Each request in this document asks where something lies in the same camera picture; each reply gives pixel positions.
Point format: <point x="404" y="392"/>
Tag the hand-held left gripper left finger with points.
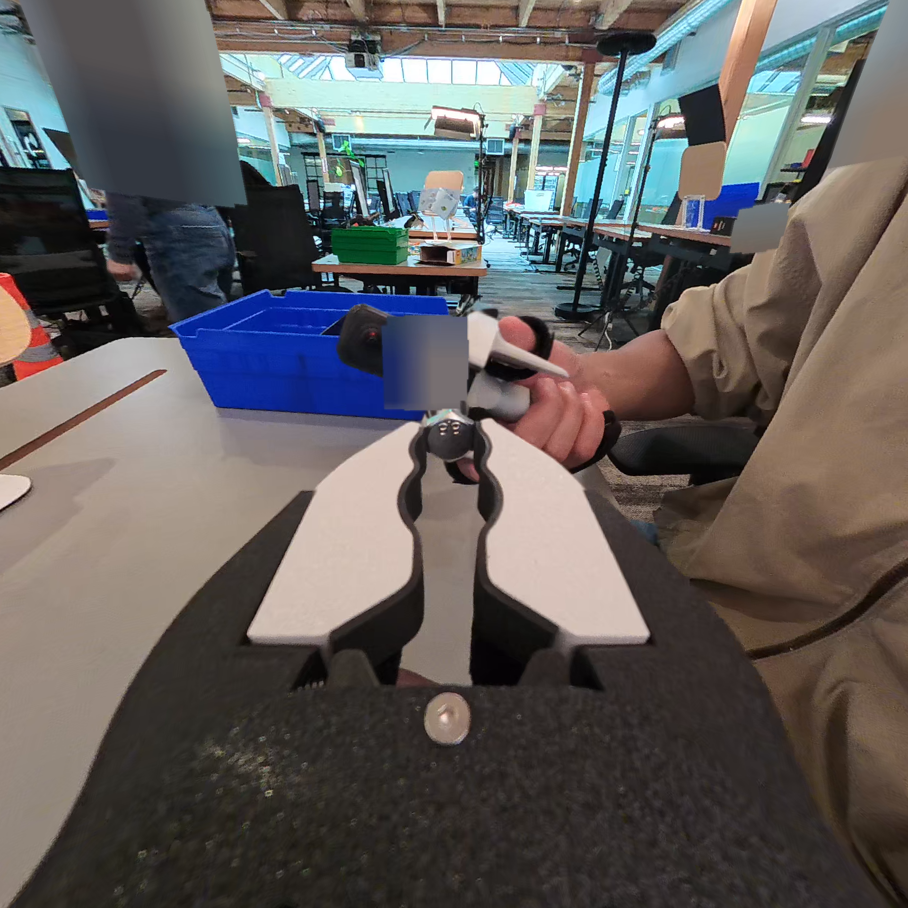
<point x="333" y="553"/>

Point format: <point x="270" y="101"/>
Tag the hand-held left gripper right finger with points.
<point x="560" y="553"/>

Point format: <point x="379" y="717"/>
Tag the blue plastic bin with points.
<point x="284" y="369"/>

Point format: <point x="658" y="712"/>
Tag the steel hex bolt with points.
<point x="449" y="440"/>

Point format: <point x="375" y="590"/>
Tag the person's right hand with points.
<point x="567" y="425"/>

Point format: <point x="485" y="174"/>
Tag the wooden table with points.
<point x="397" y="273"/>

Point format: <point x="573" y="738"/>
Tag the stack of green bins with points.
<point x="369" y="245"/>

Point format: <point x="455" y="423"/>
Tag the colourful cardboard box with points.
<point x="454" y="254"/>

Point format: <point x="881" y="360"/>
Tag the black office chair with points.
<point x="276" y="234"/>
<point x="681" y="450"/>

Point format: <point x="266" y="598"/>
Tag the white tagged cube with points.
<point x="438" y="202"/>

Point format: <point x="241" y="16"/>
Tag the light panel on stand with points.
<point x="454" y="124"/>

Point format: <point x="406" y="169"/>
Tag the black floor lamp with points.
<point x="606" y="177"/>

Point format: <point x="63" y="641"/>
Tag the orange traffic cone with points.
<point x="42" y="347"/>

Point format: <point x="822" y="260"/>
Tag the black monitor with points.
<point x="49" y="241"/>

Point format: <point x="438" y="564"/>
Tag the wooden board document stand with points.
<point x="702" y="170"/>

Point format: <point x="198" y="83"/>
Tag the black flag panel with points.
<point x="702" y="117"/>

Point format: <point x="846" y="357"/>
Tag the silver ventilation duct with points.
<point x="652" y="49"/>

